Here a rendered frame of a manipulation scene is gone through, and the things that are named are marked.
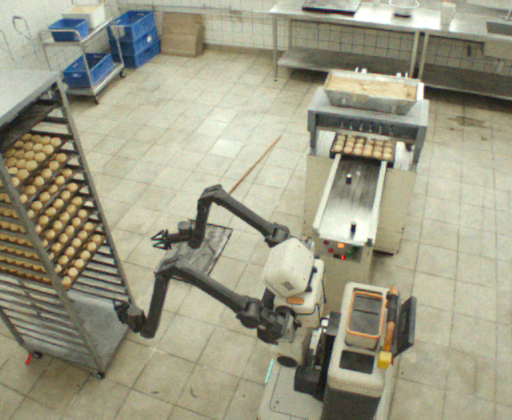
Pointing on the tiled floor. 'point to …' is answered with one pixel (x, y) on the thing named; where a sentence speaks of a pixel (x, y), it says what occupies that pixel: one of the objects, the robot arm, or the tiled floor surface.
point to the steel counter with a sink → (295, 57)
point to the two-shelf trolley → (85, 58)
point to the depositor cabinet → (391, 198)
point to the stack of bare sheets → (205, 255)
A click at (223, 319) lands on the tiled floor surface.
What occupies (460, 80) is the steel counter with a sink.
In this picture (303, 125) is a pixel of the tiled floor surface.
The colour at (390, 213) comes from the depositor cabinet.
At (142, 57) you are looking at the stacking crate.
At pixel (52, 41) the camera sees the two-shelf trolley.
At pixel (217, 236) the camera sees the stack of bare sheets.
